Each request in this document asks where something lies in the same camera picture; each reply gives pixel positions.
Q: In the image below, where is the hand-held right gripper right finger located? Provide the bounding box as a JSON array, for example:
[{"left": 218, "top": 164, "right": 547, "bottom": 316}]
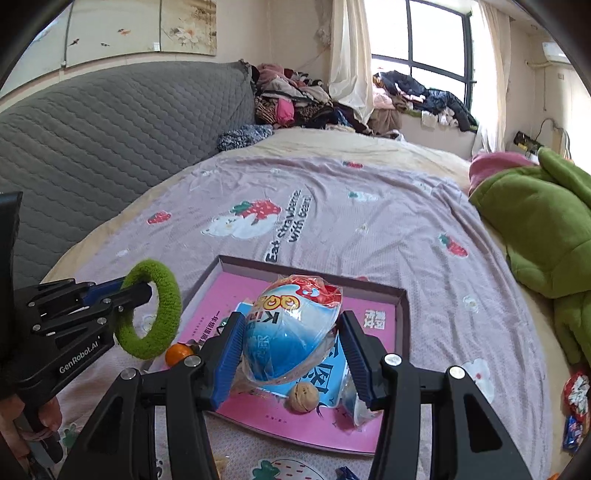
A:
[{"left": 339, "top": 310, "right": 539, "bottom": 480}]

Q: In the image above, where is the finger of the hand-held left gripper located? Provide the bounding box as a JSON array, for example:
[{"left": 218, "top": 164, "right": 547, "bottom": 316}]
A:
[
  {"left": 25, "top": 277, "right": 129, "bottom": 311},
  {"left": 31, "top": 282, "right": 154, "bottom": 348}
]

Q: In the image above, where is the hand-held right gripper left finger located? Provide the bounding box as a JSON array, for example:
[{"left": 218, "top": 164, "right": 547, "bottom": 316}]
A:
[{"left": 58, "top": 311, "right": 247, "bottom": 480}]

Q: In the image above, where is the green fuzzy hair scrunchie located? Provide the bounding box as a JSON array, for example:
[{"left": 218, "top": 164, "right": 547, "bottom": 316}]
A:
[{"left": 113, "top": 259, "right": 183, "bottom": 361}]

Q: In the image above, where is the tangerine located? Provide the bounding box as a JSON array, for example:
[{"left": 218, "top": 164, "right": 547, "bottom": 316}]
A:
[{"left": 165, "top": 342, "right": 195, "bottom": 368}]

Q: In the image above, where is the grey cardboard box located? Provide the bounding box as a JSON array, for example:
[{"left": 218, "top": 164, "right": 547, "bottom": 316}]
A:
[{"left": 139, "top": 255, "right": 411, "bottom": 457}]

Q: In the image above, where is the large blue white egg toy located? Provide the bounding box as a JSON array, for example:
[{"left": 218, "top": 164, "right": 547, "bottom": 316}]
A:
[{"left": 233, "top": 273, "right": 346, "bottom": 393}]

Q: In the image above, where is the walnut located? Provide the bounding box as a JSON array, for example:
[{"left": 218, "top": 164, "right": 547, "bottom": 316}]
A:
[{"left": 285, "top": 384, "right": 320, "bottom": 415}]

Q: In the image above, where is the person's left hand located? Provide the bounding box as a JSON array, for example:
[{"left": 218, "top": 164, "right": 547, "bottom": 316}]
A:
[{"left": 0, "top": 392, "right": 63, "bottom": 445}]

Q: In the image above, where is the pink book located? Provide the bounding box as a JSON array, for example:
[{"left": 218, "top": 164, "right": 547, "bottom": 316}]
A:
[{"left": 178, "top": 270, "right": 398, "bottom": 455}]

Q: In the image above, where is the strawberry printed bedsheet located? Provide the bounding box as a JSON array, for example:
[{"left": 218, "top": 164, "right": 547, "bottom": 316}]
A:
[{"left": 41, "top": 150, "right": 555, "bottom": 480}]

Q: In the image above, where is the grey quilted headboard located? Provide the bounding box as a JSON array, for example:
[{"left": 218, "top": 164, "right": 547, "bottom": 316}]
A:
[{"left": 0, "top": 60, "right": 257, "bottom": 278}]

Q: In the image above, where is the dark patterned garment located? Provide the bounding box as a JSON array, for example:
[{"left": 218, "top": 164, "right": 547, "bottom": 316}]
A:
[{"left": 217, "top": 124, "right": 275, "bottom": 152}]

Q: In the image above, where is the red white candy packet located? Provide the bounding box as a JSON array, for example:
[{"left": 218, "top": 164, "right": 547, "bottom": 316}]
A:
[{"left": 563, "top": 373, "right": 591, "bottom": 423}]

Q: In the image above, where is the blue red candy packet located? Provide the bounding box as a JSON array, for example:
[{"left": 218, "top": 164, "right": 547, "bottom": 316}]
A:
[{"left": 562, "top": 415, "right": 583, "bottom": 454}]

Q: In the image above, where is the green fleece blanket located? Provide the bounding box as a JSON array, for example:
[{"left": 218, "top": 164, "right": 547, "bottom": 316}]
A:
[{"left": 468, "top": 148, "right": 591, "bottom": 365}]

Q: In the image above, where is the pink quilt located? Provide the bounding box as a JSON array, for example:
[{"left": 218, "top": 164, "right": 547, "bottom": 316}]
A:
[{"left": 468, "top": 151, "right": 539, "bottom": 197}]

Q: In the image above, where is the pile of mixed clothes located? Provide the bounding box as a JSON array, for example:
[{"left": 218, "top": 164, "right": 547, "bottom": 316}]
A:
[{"left": 249, "top": 62, "right": 370, "bottom": 134}]

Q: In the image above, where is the pile of dark clothes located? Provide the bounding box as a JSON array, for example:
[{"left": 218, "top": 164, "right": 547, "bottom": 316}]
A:
[{"left": 372, "top": 70, "right": 478, "bottom": 134}]

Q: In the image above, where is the black power strip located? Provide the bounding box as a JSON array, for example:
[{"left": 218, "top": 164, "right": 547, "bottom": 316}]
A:
[{"left": 513, "top": 131, "right": 543, "bottom": 155}]

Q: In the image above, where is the cream curtain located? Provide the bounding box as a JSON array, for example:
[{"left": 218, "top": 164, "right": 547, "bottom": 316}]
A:
[
  {"left": 471, "top": 0, "right": 513, "bottom": 153},
  {"left": 328, "top": 0, "right": 374, "bottom": 118}
]

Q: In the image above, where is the window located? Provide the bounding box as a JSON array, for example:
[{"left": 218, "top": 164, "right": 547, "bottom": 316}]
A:
[{"left": 369, "top": 0, "right": 485, "bottom": 112}]

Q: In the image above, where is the white air conditioner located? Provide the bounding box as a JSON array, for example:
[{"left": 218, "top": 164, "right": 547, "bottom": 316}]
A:
[{"left": 541, "top": 41, "right": 571, "bottom": 64}]

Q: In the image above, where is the floral wall painting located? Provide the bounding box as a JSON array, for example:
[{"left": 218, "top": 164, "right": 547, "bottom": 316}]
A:
[{"left": 60, "top": 0, "right": 218, "bottom": 70}]

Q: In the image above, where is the white cable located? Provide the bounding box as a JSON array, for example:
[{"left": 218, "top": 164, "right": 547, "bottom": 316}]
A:
[{"left": 538, "top": 117, "right": 573, "bottom": 160}]

